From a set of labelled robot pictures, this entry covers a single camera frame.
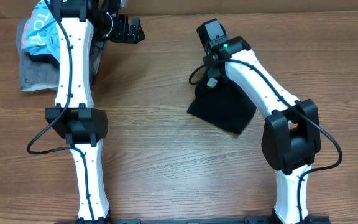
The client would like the light blue printed t-shirt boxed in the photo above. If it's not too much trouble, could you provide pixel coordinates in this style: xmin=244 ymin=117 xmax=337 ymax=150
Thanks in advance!
xmin=21 ymin=1 xmax=60 ymax=62

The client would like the black garment in pile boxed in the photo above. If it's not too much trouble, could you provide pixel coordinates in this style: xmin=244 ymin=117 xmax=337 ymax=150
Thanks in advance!
xmin=27 ymin=53 xmax=60 ymax=69

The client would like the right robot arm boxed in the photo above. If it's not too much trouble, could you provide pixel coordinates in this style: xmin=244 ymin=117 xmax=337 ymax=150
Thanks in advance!
xmin=188 ymin=19 xmax=328 ymax=223

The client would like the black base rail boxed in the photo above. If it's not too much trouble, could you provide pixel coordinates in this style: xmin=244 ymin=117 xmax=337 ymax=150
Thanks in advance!
xmin=58 ymin=215 xmax=331 ymax=224

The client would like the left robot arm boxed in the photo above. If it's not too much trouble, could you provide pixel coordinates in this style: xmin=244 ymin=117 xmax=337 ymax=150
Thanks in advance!
xmin=45 ymin=0 xmax=145 ymax=223

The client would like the grey folded garment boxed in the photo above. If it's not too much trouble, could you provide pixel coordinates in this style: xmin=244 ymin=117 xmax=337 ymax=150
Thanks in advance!
xmin=16 ymin=17 xmax=105 ymax=93

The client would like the black t-shirt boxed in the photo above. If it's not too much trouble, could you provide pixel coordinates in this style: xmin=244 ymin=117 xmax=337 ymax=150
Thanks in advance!
xmin=187 ymin=75 xmax=256 ymax=134

